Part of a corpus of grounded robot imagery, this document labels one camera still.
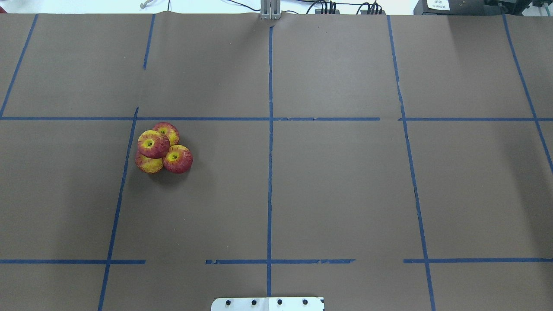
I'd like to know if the red yellow apple carried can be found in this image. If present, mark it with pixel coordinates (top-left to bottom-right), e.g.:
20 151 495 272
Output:
137 130 171 159

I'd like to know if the red yellow apple front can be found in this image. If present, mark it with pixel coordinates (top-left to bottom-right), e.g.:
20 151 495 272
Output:
162 144 194 174

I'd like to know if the red yellow apple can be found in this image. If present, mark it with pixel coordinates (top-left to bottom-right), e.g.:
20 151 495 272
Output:
134 150 164 175
162 144 194 174
152 122 180 146

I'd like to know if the red yellow apple back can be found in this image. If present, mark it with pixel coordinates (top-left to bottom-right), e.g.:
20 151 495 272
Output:
152 122 180 146

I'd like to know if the red yellow apple middle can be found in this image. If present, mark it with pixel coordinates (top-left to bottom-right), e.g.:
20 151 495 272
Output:
134 150 164 175

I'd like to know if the near orange black adapter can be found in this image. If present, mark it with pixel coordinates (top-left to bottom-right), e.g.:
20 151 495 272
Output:
356 1 386 15

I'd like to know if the black computer box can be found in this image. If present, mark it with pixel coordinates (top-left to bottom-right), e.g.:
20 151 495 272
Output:
413 0 533 16

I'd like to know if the aluminium frame post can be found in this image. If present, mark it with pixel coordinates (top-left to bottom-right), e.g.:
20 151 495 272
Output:
260 0 282 20

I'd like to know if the white camera stand column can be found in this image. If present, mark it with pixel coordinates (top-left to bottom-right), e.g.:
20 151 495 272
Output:
211 296 325 311

